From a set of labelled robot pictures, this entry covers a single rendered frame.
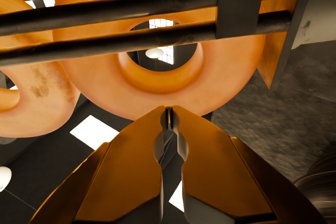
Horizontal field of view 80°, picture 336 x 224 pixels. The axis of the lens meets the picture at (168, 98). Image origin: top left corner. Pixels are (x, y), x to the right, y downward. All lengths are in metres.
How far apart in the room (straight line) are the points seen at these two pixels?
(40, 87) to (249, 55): 0.17
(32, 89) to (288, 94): 0.46
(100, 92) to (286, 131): 0.49
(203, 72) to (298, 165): 0.54
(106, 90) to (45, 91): 0.05
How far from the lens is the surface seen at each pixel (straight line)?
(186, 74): 0.18
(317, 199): 0.50
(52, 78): 0.19
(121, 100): 0.19
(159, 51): 7.07
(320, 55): 0.39
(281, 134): 0.60
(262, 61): 0.17
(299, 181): 0.58
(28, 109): 0.23
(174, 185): 7.50
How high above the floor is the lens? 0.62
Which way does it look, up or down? 45 degrees up
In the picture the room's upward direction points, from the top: 178 degrees clockwise
